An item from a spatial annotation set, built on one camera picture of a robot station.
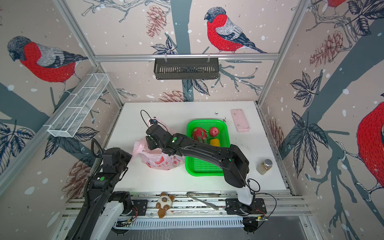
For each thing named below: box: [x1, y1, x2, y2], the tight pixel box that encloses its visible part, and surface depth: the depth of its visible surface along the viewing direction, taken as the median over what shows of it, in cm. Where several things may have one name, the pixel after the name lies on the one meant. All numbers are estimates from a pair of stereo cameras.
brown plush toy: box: [155, 191, 175, 219], surface depth 74 cm
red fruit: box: [191, 127, 208, 143], surface depth 94 cm
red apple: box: [210, 127, 219, 137], surface depth 99 cm
